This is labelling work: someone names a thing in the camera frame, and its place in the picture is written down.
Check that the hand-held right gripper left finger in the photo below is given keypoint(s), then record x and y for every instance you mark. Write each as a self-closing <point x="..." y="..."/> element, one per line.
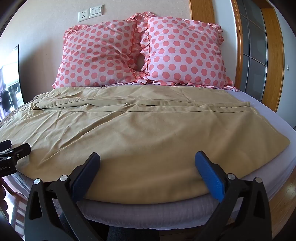
<point x="86" y="176"/>

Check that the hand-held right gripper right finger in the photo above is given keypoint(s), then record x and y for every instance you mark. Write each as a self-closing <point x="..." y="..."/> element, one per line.
<point x="209" y="176"/>

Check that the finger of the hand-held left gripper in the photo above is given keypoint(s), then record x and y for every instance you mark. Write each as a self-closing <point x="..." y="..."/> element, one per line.
<point x="5" y="144"/>
<point x="22" y="150"/>

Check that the tan bed sheet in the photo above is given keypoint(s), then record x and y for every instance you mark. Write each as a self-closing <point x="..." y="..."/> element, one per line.
<point x="148" y="139"/>

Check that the black framed glossy screen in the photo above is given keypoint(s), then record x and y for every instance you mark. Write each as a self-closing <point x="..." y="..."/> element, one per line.
<point x="10" y="88"/>

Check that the bed with grey sheet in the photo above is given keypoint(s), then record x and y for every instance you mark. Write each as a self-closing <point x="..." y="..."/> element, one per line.
<point x="138" y="214"/>

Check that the pink polka dot pillow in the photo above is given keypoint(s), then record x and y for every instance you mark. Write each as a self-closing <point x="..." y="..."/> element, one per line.
<point x="185" y="51"/>
<point x="94" y="55"/>

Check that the wooden door with glass panes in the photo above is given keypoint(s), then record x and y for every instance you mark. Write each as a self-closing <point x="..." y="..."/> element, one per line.
<point x="254" y="51"/>

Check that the white wall socket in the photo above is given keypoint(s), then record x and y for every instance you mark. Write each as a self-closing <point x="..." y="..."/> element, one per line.
<point x="83" y="14"/>

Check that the white light switch panel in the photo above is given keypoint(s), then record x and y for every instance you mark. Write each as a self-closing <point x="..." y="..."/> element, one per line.
<point x="96" y="11"/>

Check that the wooden wall panel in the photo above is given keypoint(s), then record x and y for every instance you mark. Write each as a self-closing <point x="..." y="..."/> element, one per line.
<point x="202" y="10"/>

